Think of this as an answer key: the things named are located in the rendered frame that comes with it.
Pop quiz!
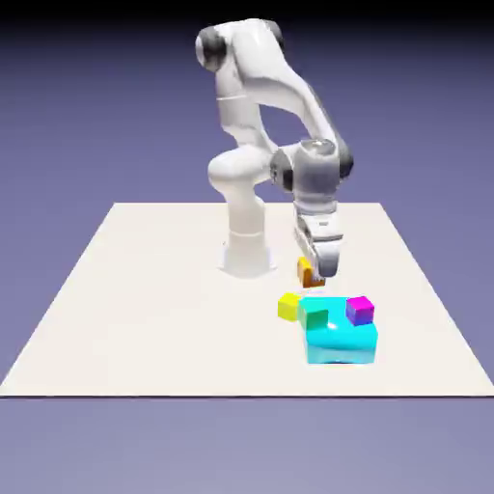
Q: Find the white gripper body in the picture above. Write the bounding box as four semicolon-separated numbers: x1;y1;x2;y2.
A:
293;215;345;279

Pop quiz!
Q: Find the small orange cube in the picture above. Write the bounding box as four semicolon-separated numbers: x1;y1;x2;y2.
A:
296;257;326;289

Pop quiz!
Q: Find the small green cube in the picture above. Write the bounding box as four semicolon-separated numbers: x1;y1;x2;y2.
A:
297;301;330;331

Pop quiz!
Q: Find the small yellow cube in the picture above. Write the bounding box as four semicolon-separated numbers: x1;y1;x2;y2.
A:
277;291;303;321

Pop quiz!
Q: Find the large cyan box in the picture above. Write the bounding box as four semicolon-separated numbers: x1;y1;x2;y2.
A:
298;295;379;366

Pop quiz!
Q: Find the small magenta cube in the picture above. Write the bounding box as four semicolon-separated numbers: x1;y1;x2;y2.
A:
345;295;375;327

